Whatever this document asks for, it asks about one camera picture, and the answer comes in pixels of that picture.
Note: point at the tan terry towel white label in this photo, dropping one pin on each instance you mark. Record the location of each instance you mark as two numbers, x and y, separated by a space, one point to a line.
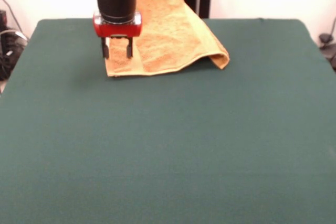
168 37

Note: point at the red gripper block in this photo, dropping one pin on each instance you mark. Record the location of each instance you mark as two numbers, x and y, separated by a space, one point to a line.
118 30

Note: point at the dark green table cloth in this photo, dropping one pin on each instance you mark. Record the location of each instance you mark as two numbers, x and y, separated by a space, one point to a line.
105 155

